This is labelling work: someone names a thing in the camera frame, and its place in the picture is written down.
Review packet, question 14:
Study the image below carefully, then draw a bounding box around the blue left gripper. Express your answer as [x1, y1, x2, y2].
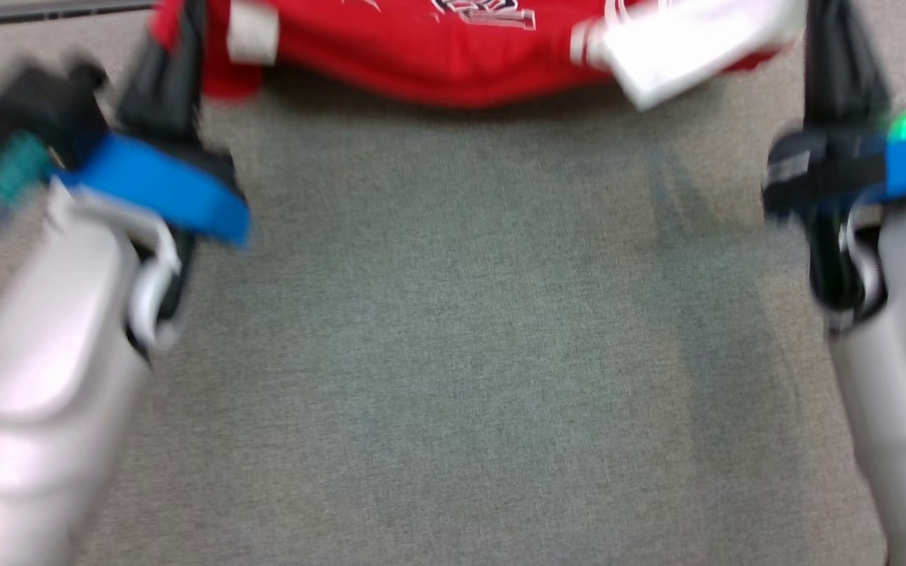
[56, 0, 251, 358]

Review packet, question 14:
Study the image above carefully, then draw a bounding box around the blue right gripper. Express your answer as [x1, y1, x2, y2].
[761, 0, 906, 331]

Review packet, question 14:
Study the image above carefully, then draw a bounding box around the red white basketball jersey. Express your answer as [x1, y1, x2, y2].
[150, 0, 808, 111]

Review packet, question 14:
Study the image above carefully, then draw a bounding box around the teal left cable connector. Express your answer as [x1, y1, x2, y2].
[0, 130, 57, 229]

